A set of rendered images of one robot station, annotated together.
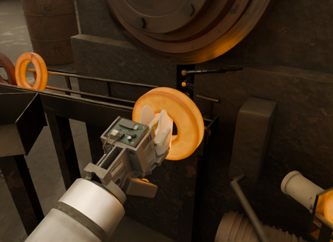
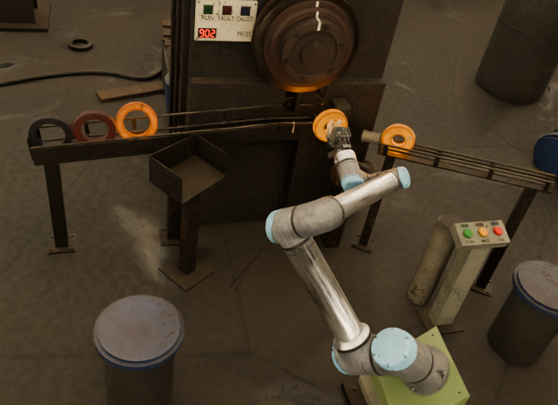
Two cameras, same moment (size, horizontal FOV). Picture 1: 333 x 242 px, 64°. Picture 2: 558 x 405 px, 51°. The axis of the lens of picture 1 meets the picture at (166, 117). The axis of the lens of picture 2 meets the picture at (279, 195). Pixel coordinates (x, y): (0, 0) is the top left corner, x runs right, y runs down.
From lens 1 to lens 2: 226 cm
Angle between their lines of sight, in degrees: 42
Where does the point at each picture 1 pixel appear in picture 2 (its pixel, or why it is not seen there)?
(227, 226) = not seen: hidden behind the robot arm
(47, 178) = (109, 231)
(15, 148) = (212, 176)
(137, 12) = (301, 74)
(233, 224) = not seen: hidden behind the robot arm
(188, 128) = (344, 124)
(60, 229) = (354, 163)
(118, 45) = (241, 83)
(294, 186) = (368, 136)
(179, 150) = not seen: hidden behind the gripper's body
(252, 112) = (343, 107)
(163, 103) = (334, 116)
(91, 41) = (215, 83)
